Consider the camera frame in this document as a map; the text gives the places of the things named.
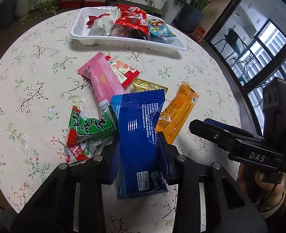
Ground blue roll cake wrapper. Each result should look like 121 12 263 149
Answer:
111 90 168 199

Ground green red seaweed snack bag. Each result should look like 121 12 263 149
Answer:
65 106 118 164

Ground orange snack bar wrapper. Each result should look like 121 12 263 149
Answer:
156 82 199 144

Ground gold snack wrapper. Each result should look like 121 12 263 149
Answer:
130 78 168 101

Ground pink snack bar wrapper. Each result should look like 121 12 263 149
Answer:
78 52 126 116

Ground red white fruit candy wrapper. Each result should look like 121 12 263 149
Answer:
105 55 140 88

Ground blue cartoon snack bag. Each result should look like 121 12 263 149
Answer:
147 18 176 38

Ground black snack pouch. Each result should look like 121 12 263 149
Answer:
110 25 151 41

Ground white pale green snack bag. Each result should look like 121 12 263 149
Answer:
88 18 115 36

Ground red chocolate ball bag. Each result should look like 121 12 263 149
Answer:
115 4 149 35

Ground small red white candy packet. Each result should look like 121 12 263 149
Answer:
86 13 110 28

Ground person right hand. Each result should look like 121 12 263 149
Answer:
237 163 285 212

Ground floral tablecloth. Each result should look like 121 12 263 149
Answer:
0 7 242 232

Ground red box on floor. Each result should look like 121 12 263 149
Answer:
190 26 206 43

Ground dark square plant pot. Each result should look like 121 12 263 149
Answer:
175 4 205 33

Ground white plastic tray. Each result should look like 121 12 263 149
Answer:
70 6 186 52

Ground tall white plant pot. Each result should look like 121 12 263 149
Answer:
164 0 181 24

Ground dark grey plant pot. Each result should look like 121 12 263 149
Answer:
0 0 17 28

